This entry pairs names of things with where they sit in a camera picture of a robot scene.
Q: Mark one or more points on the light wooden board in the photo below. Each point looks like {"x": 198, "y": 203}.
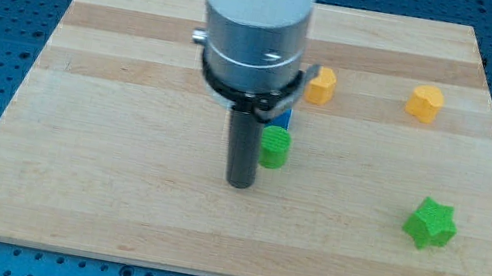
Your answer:
{"x": 112, "y": 148}

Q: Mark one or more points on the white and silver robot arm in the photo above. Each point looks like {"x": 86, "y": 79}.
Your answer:
{"x": 253, "y": 47}

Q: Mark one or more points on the green cylinder block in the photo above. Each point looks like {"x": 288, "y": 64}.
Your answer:
{"x": 275, "y": 147}

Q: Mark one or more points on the green star block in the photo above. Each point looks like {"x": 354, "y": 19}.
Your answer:
{"x": 431, "y": 224}

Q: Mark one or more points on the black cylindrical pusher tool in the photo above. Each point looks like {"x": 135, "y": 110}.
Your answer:
{"x": 245, "y": 134}

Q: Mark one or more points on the yellow heart block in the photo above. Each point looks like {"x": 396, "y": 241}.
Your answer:
{"x": 424, "y": 103}

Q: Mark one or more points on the blue cube block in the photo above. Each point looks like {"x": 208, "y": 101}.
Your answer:
{"x": 282, "y": 121}

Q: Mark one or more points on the yellow pentagon block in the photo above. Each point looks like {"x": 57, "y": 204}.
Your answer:
{"x": 321, "y": 89}

